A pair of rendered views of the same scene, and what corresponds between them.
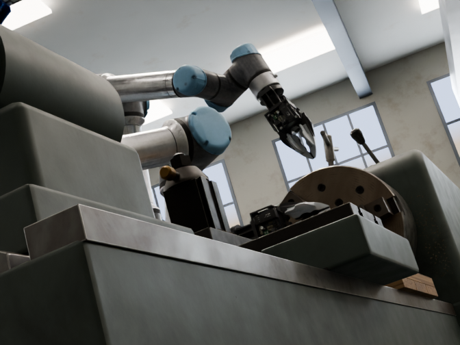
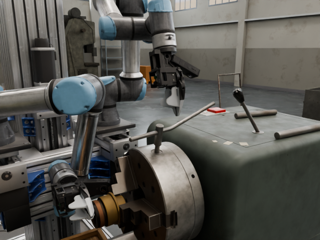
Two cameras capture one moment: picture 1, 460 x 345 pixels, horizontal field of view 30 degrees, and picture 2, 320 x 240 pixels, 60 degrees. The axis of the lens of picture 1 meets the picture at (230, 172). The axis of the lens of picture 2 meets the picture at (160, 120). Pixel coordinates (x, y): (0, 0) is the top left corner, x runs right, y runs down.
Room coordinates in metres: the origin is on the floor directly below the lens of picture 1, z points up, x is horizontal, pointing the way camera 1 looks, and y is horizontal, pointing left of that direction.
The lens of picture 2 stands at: (1.36, -0.72, 1.52)
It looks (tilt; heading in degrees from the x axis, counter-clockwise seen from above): 14 degrees down; 39
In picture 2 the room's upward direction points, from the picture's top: straight up
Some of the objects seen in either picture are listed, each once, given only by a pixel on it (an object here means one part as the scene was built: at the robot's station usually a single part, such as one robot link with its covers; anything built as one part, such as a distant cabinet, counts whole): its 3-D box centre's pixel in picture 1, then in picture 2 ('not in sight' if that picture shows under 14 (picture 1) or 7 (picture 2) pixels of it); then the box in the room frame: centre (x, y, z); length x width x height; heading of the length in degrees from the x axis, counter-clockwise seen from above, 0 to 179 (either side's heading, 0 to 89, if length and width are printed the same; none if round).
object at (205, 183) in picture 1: (198, 214); not in sight; (1.40, 0.07, 1.07); 0.07 x 0.07 x 0.10; 70
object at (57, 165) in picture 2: not in sight; (61, 174); (1.83, 0.12, 1.10); 0.11 x 0.08 x 0.09; 70
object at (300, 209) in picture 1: (304, 207); (80, 205); (1.74, -0.13, 1.12); 0.09 x 0.06 x 0.03; 70
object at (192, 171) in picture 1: (185, 180); not in sight; (1.40, 0.08, 1.13); 0.08 x 0.08 x 0.03
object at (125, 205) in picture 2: (368, 214); (146, 214); (1.85, -0.27, 1.09); 0.12 x 0.11 x 0.05; 70
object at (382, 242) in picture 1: (234, 303); not in sight; (1.34, 0.05, 0.89); 0.53 x 0.30 x 0.06; 70
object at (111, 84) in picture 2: not in sight; (105, 90); (2.25, 0.36, 1.33); 0.13 x 0.12 x 0.14; 147
